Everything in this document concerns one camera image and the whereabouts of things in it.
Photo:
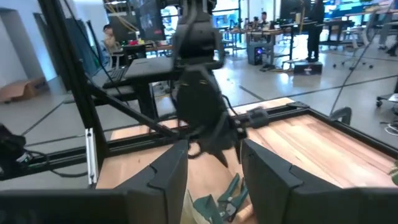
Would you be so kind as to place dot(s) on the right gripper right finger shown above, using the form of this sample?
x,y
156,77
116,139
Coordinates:
x,y
273,186

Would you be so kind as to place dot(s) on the black side desk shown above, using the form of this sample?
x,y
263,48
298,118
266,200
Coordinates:
x,y
146,93

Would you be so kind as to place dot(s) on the standing person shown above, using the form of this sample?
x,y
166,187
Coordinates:
x,y
315,31

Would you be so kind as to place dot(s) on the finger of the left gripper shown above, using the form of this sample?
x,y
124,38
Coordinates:
x,y
222,157
240,149

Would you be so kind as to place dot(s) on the beige green-trimmed gardening bag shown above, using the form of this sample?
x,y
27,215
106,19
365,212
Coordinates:
x,y
188,211

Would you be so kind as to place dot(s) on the computer tower purple light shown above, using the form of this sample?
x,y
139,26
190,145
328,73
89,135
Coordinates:
x,y
255,56

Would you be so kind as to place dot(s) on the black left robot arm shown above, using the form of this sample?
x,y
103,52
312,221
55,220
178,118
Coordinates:
x,y
199,37

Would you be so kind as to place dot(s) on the black clamp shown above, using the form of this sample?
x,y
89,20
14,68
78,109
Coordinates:
x,y
342,114

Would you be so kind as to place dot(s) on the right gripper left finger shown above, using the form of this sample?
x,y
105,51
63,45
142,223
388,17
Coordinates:
x,y
161,186

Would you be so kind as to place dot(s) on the silver aluminium strip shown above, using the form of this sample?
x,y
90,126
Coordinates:
x,y
91,155

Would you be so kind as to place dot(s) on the black controller box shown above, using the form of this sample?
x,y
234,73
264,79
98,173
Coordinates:
x,y
11,149

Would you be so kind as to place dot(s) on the green pruning shears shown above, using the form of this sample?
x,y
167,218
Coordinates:
x,y
227,202

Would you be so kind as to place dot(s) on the cardboard box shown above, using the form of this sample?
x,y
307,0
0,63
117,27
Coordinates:
x,y
21,90

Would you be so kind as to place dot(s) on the black table-level camera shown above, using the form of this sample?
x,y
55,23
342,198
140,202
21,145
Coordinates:
x,y
258,117

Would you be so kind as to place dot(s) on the black floor box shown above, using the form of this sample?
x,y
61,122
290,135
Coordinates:
x,y
308,68

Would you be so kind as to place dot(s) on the grey laptop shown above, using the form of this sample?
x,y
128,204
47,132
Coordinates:
x,y
149,67

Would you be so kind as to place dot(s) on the distant seated person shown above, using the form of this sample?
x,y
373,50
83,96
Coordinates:
x,y
264,19

